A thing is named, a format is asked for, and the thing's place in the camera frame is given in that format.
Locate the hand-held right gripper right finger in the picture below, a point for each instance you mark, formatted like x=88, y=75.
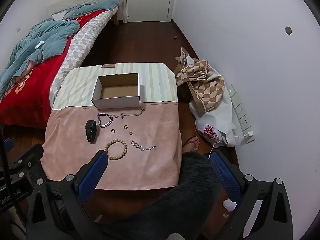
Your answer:
x=225, y=177

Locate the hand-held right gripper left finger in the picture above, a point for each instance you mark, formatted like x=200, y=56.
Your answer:
x=92, y=177

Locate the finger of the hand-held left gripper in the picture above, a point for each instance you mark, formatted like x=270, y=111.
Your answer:
x=32, y=153
x=8, y=143

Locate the black smart watch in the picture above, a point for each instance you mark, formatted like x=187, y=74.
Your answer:
x=90, y=126

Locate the white cardboard box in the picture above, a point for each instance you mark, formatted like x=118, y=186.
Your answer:
x=117, y=103

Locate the crumpled white tissue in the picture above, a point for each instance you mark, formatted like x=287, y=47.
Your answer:
x=229, y=203

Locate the dark fuzzy pants leg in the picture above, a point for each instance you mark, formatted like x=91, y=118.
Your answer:
x=187, y=192

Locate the person's foot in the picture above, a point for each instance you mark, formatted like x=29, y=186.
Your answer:
x=193, y=143

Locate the white printed plastic bag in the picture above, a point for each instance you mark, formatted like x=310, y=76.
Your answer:
x=210, y=132

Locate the red flip-flop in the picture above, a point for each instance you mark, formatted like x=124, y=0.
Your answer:
x=188, y=143

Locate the checkered brown white fabric pile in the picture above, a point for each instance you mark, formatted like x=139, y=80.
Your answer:
x=225, y=115

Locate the red patterned blanket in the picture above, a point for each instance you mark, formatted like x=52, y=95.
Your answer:
x=32, y=85

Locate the pink and striped table cover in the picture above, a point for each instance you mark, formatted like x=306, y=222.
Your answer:
x=150, y=130

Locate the brown checkered cloth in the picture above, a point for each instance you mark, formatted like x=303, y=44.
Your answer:
x=200, y=80

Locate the teal blanket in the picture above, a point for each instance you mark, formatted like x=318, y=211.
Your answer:
x=50, y=37

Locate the grey checkered quilt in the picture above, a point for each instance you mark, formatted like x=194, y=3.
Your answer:
x=82, y=40

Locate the wooden bed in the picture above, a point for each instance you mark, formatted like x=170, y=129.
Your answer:
x=117, y=17

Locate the white door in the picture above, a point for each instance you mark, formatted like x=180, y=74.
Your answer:
x=150, y=0

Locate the white wall socket panel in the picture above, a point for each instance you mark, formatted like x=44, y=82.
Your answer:
x=240, y=110

